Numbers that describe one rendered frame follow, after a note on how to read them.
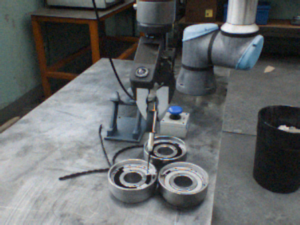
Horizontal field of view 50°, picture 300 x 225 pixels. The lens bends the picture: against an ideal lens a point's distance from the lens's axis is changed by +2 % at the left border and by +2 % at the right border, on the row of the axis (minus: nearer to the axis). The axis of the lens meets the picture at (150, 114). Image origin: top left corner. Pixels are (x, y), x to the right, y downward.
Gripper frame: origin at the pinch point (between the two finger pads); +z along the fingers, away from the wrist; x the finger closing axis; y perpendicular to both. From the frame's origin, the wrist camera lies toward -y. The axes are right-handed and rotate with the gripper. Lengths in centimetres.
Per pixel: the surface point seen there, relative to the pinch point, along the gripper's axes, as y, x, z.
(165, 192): -12.0, -5.2, 10.3
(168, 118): 16.5, -1.2, 8.8
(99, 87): 44, 29, 13
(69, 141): 6.0, 24.0, 13.3
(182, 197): -13.0, -8.7, 10.2
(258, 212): 77, -43, 93
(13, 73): 163, 151, 60
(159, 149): 3.6, -0.9, 10.8
